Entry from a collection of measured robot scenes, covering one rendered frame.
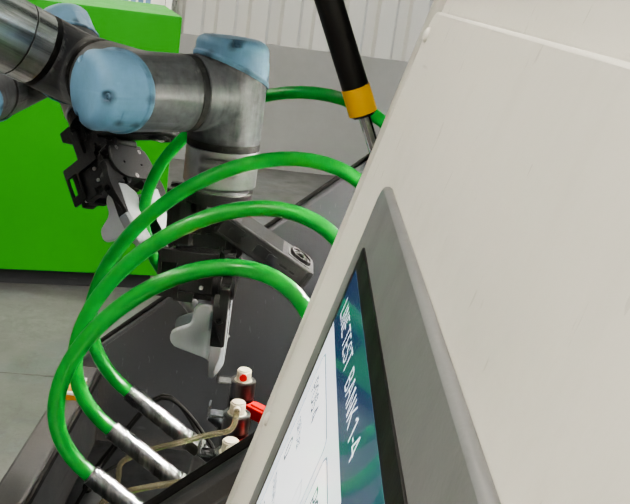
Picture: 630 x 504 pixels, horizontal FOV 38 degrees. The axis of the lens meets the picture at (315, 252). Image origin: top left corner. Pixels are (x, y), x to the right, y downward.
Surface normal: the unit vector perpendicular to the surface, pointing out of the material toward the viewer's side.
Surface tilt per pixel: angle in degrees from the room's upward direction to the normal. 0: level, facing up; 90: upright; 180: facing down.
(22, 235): 90
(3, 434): 0
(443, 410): 76
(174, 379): 90
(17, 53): 113
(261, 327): 90
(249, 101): 90
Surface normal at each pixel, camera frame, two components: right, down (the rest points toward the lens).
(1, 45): 0.40, 0.65
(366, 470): -0.93, -0.35
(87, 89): -0.76, 0.09
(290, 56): 0.11, 0.30
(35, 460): 0.13, -0.95
